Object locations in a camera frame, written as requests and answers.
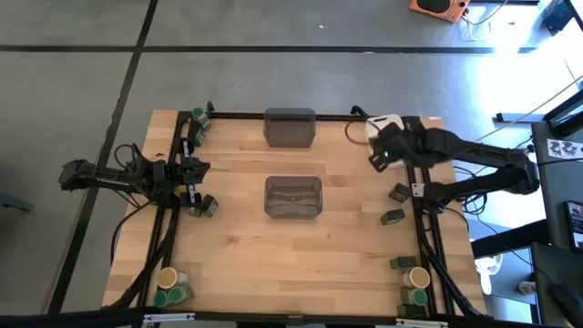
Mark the dark grey desk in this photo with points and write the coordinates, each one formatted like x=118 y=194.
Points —
x=546 y=264
x=555 y=205

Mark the silver bracket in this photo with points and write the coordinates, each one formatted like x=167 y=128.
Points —
x=437 y=324
x=168 y=317

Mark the white plastic object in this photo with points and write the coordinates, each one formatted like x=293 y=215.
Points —
x=486 y=273

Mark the tan-lidded glass spice jar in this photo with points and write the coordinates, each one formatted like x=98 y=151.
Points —
x=167 y=278
x=418 y=277

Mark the orange box with black disc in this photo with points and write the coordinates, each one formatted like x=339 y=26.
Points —
x=451 y=13

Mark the black table beam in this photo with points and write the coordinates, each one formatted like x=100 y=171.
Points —
x=510 y=237

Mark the dark blue box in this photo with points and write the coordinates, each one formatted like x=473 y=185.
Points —
x=556 y=13

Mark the grey floor object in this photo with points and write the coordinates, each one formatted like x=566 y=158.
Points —
x=13 y=202

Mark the smoky grey plastic bin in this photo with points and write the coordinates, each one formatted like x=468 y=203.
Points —
x=293 y=200
x=289 y=132

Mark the white sheet with black figures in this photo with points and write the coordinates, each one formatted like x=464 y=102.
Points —
x=565 y=149

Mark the white power adapter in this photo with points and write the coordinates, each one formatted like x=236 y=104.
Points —
x=527 y=287

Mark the black aluminium table frame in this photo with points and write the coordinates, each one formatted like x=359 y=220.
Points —
x=237 y=114

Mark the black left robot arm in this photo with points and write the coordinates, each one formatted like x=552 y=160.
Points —
x=105 y=175

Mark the black tablet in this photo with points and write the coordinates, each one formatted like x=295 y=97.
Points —
x=576 y=225

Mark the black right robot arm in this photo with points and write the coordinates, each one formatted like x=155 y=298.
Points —
x=478 y=151

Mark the white plastic bin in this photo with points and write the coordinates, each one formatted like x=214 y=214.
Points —
x=375 y=122

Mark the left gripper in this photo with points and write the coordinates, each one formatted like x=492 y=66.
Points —
x=168 y=177

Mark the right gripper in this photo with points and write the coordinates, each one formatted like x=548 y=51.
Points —
x=401 y=143

